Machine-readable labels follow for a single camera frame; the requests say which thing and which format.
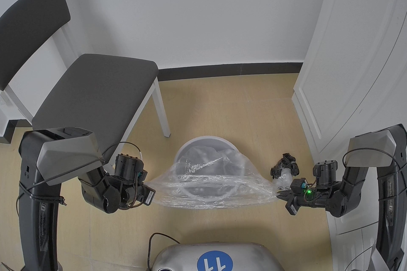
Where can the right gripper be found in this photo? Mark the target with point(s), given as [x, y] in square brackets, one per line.
[302, 201]

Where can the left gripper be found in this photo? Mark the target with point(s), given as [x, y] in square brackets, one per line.
[136, 195]

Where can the clear plastic bag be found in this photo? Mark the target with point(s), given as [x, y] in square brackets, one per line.
[222, 190]

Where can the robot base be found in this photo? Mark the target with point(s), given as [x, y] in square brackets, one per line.
[184, 257]

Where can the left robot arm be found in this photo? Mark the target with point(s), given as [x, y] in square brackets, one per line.
[63, 155]

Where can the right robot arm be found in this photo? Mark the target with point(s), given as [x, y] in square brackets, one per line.
[368, 149]

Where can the crumpled black plastic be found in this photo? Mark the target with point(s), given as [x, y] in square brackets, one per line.
[286, 161]

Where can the grey trash bin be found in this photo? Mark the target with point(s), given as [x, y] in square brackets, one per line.
[203, 140]

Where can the grey chair with white legs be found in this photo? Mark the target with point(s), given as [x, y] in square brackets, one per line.
[95, 88]

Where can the white door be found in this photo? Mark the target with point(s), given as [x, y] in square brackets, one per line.
[365, 41]

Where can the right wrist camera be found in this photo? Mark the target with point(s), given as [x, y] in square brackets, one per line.
[299, 185]

